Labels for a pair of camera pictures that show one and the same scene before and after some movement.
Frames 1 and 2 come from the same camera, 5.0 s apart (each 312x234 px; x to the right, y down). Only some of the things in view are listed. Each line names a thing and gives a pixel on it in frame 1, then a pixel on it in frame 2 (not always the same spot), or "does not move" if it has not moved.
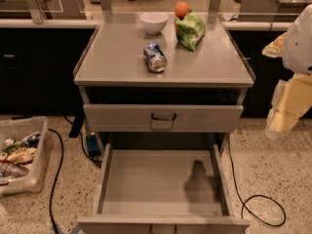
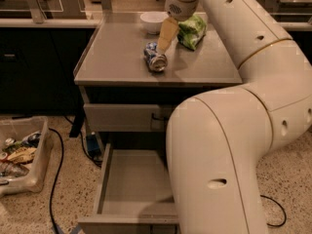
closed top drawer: [162, 118] does not move
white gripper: [299, 46] -> [180, 10]
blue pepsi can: [156, 59] does not move
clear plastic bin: [25, 142] does not move
